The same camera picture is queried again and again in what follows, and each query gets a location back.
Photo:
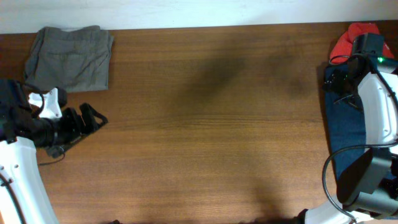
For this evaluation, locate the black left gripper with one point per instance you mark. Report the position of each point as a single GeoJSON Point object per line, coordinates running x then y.
{"type": "Point", "coordinates": [73, 125]}

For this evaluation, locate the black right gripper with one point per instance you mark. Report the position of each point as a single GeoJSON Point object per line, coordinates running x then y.
{"type": "Point", "coordinates": [339, 83]}

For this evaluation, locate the grey shorts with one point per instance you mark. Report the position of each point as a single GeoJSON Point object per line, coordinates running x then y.
{"type": "Point", "coordinates": [75, 60]}

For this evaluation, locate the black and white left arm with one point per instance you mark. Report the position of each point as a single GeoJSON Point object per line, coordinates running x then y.
{"type": "Point", "coordinates": [31, 119]}

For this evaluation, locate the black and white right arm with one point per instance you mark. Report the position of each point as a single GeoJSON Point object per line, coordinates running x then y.
{"type": "Point", "coordinates": [366, 186]}

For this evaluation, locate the red garment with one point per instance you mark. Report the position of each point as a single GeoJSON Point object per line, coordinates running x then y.
{"type": "Point", "coordinates": [343, 48]}

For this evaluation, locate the navy blue garment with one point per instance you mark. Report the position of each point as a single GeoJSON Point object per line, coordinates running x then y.
{"type": "Point", "coordinates": [376, 124]}

